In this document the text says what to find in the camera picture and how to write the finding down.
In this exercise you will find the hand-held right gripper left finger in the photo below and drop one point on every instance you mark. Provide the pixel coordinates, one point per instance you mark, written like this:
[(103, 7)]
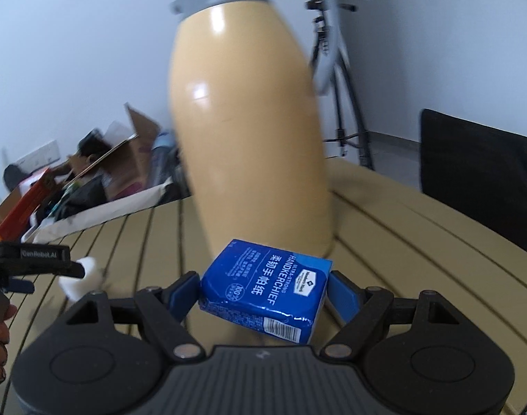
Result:
[(183, 296)]

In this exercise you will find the beige kraft paper sheet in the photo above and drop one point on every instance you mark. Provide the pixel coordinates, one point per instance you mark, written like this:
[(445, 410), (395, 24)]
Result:
[(99, 212)]

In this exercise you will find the white foam cylinder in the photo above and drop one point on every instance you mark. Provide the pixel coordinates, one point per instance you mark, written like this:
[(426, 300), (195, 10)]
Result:
[(84, 283)]

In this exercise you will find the black folding chair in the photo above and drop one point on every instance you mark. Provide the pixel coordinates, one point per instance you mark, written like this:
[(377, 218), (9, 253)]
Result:
[(475, 173)]

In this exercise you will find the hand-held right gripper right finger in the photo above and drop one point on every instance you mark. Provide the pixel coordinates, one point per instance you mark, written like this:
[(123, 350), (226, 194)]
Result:
[(343, 296)]

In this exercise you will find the black glossy case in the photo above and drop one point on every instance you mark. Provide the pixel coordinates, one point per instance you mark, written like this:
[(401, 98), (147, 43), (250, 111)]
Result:
[(90, 142)]

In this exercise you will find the black cloth pouch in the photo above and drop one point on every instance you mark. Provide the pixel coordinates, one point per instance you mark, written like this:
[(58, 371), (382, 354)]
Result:
[(84, 194)]

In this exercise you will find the white wall sockets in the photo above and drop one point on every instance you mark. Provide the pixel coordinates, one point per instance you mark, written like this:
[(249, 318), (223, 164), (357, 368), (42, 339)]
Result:
[(41, 151)]

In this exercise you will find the tan folding table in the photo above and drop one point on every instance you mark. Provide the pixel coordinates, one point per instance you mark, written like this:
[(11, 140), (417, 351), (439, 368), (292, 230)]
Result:
[(419, 246)]

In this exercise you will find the blue tissue pack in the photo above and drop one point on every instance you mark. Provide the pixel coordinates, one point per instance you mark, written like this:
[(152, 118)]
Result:
[(263, 285)]

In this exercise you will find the brown cardboard box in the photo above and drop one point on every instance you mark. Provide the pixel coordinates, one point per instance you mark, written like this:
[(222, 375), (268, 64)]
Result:
[(133, 160)]

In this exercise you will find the yellow thermos jug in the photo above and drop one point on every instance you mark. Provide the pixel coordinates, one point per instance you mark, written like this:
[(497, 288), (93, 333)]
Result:
[(246, 116)]

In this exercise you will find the orange cardboard box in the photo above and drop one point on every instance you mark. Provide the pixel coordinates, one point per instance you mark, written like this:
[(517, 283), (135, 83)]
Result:
[(17, 214)]

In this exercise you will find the black tripod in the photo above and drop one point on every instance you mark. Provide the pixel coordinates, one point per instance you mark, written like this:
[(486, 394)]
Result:
[(361, 134)]

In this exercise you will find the grey blue bottle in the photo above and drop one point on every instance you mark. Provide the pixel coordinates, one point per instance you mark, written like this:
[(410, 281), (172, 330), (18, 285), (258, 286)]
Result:
[(162, 151)]

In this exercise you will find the black soft bag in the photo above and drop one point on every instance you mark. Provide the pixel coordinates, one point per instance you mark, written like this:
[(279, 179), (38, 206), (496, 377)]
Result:
[(15, 175)]

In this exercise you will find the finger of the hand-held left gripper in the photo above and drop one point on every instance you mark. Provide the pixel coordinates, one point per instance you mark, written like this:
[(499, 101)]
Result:
[(73, 269), (21, 286)]

